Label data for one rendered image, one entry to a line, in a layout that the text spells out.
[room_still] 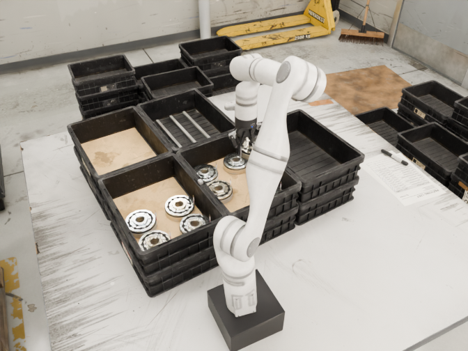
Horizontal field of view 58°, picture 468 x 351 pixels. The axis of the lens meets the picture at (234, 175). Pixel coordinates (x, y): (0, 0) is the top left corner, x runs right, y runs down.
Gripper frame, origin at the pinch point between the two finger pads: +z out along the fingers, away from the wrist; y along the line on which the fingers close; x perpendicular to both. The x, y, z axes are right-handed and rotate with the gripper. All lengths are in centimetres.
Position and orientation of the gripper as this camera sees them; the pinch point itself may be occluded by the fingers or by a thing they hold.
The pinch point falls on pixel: (245, 149)
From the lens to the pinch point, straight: 149.9
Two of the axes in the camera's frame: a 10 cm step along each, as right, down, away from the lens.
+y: 8.5, -3.3, 4.0
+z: 0.0, 7.7, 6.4
